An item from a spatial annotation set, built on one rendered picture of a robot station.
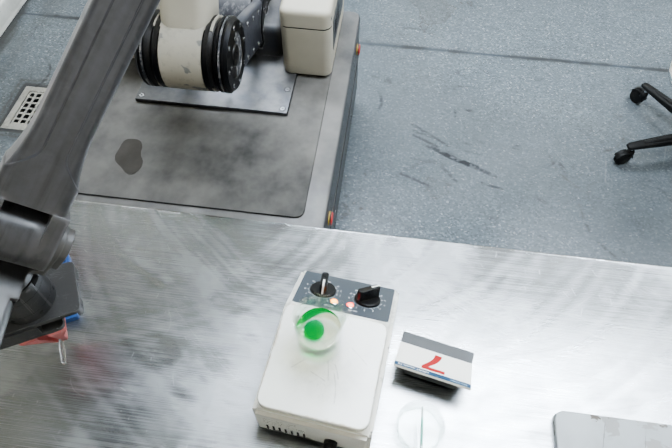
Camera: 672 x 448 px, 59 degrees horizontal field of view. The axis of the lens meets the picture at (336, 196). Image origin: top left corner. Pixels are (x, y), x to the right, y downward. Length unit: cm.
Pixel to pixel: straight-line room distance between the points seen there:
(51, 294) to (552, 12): 223
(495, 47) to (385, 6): 47
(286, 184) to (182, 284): 61
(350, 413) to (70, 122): 39
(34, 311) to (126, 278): 18
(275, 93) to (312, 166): 25
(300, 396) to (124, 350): 26
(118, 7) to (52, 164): 14
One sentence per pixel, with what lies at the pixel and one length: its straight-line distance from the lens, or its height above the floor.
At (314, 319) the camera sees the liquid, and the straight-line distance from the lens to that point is 63.
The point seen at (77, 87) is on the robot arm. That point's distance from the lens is 53.
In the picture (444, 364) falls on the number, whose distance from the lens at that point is 74.
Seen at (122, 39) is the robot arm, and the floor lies 114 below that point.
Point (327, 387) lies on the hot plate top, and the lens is 65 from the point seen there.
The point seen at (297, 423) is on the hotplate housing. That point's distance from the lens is 66.
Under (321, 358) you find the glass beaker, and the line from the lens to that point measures 64.
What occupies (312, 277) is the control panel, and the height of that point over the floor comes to 79.
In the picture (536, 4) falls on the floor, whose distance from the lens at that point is 262.
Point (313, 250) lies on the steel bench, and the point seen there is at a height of 75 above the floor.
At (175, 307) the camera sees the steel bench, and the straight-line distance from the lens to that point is 81.
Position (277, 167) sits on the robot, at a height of 36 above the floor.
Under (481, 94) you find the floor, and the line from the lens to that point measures 215.
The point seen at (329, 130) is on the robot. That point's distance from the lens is 148.
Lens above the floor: 146
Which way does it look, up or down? 54 degrees down
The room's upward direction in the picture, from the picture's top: straight up
